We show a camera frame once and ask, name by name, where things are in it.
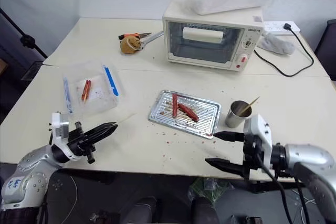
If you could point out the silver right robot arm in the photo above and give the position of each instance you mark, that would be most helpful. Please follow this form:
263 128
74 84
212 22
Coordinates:
312 166

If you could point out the thin red sausage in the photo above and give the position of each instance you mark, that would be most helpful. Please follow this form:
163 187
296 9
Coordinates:
174 104

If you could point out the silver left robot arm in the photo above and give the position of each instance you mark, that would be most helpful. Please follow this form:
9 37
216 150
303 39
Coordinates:
29 171

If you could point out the clear plastic container blue latches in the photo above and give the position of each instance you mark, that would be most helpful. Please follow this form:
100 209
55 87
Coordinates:
92 90

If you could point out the brown plush toy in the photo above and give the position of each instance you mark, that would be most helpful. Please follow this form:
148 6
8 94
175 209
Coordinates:
129 45

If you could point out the thin wooden skewer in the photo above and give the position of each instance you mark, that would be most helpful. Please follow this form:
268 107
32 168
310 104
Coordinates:
250 105
127 118

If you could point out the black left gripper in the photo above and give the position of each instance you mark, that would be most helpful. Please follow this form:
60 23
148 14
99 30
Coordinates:
78 142

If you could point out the black tripod stand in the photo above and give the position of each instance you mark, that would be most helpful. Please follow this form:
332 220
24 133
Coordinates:
26 40

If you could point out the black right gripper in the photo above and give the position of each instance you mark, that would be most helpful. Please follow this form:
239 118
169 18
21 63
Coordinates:
252 153

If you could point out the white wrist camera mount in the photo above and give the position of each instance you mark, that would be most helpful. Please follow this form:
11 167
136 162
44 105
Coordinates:
258 129
60 127

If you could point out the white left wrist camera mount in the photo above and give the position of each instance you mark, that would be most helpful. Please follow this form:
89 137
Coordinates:
60 127

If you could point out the green patterned bag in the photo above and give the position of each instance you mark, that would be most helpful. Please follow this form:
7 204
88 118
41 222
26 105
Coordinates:
210 188

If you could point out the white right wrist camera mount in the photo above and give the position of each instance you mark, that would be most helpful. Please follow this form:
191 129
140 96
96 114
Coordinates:
258 129

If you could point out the dark chair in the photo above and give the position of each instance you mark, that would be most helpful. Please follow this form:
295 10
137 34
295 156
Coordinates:
326 51

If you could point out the stainless steel cup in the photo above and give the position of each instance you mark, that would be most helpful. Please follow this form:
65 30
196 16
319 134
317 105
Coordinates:
237 116

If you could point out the cream toaster oven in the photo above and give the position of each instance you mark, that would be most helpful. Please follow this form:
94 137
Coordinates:
210 43

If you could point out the grey cloth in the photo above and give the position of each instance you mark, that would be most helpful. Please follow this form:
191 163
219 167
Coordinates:
277 45

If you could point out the dark rounded shape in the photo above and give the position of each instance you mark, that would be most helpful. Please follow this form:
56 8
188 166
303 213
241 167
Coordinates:
204 212
140 212

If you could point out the white power strip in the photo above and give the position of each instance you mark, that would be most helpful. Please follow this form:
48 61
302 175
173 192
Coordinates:
275 26

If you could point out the red sausage piece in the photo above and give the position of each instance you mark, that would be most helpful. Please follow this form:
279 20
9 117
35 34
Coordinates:
88 89
85 91

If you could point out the silver ribbed baking tray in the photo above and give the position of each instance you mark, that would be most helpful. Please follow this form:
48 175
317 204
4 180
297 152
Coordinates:
189 119

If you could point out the thick red sausage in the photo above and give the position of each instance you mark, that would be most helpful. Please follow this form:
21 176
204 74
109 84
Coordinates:
187 111

